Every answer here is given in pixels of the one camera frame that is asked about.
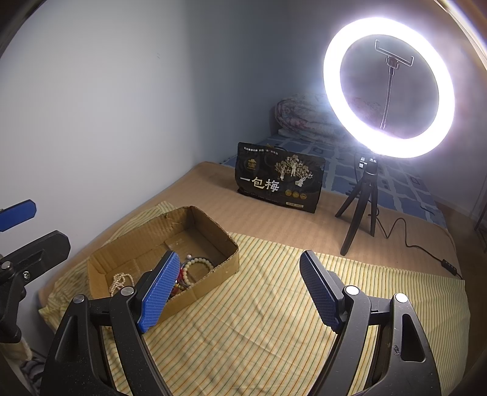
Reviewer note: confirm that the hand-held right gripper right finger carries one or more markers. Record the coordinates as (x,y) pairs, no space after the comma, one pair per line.
(321,289)

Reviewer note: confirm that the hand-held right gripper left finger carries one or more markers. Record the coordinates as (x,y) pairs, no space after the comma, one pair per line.
(161,289)

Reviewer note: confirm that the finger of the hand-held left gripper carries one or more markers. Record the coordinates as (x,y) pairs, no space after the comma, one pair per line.
(38,251)
(17,215)

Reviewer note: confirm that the cardboard box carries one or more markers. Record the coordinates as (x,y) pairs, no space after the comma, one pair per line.
(114,262)

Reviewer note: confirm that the yellow striped cloth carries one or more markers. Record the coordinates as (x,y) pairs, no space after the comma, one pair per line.
(247,304)

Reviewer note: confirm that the tan bed mat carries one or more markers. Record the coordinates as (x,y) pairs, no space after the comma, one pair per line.
(266,221)

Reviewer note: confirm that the black tripod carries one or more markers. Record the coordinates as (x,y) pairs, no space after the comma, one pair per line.
(359,205)

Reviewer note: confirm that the white fluffy cloth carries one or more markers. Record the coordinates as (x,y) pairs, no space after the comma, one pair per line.
(15,348)

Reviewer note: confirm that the black white striped fabric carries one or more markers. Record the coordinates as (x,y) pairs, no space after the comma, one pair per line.
(34,367)

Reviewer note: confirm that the black snack bag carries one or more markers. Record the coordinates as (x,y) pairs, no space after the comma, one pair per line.
(277,179)

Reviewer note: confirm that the blue patterned bed sheet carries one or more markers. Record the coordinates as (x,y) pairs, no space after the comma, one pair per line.
(403,186)

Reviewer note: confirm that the folded floral quilt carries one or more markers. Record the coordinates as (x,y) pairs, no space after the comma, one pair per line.
(300,118)

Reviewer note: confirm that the gooseneck phone holder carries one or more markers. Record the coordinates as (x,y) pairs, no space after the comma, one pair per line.
(392,61)

